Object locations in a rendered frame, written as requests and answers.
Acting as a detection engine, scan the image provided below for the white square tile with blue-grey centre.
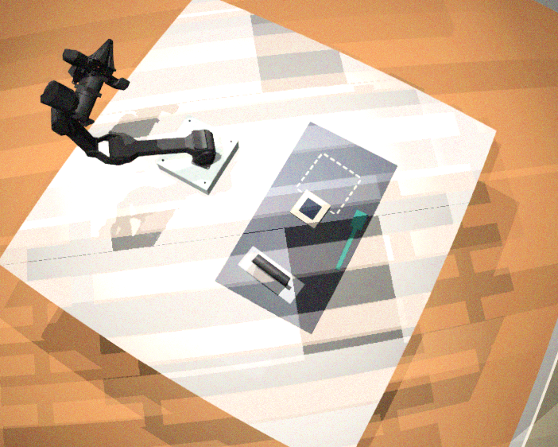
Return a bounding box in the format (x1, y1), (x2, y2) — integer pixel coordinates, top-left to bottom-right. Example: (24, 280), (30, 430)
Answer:
(290, 189), (331, 228)

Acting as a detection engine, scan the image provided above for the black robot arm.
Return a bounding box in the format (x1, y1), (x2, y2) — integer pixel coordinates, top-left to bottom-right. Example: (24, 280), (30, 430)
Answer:
(41, 80), (216, 169)

